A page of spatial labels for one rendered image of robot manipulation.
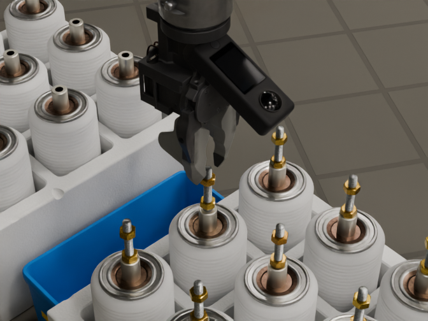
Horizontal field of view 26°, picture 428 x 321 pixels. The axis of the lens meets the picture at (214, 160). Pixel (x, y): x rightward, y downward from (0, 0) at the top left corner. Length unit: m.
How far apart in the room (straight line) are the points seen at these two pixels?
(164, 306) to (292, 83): 0.79
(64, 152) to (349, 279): 0.44
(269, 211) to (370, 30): 0.83
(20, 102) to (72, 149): 0.12
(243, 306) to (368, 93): 0.78
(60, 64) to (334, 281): 0.56
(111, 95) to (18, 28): 0.23
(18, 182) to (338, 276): 0.45
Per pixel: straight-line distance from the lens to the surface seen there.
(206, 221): 1.11
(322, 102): 1.72
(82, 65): 1.42
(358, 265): 1.11
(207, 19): 0.91
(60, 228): 1.33
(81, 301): 1.15
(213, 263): 1.11
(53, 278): 1.33
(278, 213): 1.16
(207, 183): 1.07
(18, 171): 1.26
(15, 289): 1.35
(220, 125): 1.02
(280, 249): 1.03
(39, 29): 1.50
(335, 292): 1.15
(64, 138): 1.29
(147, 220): 1.39
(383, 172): 1.59
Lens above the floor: 1.06
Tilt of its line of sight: 42 degrees down
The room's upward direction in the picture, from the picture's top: straight up
